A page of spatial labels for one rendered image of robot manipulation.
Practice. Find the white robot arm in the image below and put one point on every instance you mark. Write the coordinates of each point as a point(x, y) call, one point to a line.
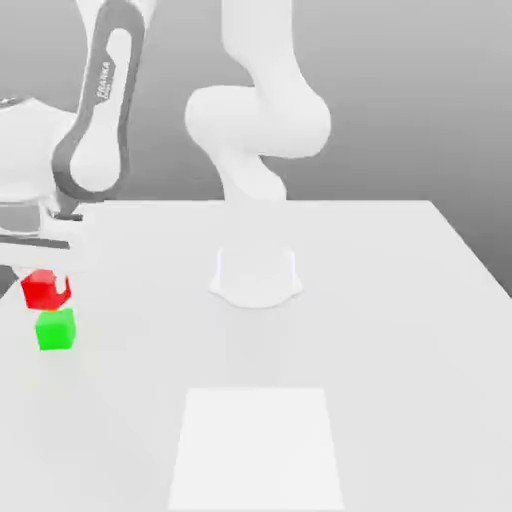
point(256, 120)

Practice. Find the small red cube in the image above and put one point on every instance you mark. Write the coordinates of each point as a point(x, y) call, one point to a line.
point(40, 290)

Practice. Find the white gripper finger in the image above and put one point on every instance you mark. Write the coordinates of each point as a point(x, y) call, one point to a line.
point(60, 280)

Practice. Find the small green cube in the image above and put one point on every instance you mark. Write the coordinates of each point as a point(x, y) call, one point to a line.
point(55, 330)

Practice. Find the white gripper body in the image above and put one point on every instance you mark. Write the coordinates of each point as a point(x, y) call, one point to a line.
point(36, 251)

